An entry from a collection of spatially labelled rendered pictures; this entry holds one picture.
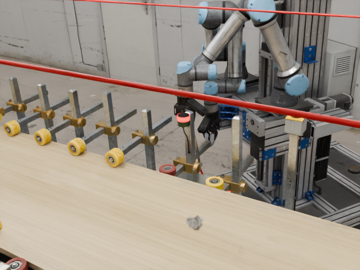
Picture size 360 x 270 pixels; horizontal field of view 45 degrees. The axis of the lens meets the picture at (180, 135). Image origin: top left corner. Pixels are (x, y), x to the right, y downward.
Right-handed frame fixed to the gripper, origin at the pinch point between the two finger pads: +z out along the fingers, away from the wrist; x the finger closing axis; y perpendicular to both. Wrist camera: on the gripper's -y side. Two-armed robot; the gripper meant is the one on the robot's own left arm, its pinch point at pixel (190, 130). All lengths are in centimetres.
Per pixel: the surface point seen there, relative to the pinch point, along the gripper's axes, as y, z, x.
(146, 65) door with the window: 222, 70, -263
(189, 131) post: -6.7, -6.3, 12.4
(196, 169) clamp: -10.0, 13.6, 12.9
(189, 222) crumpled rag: -32, 8, 56
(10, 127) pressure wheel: 95, 3, 36
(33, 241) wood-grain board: 15, 9, 92
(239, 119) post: -32.3, -17.5, 12.4
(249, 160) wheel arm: -27.6, 16.4, -11.3
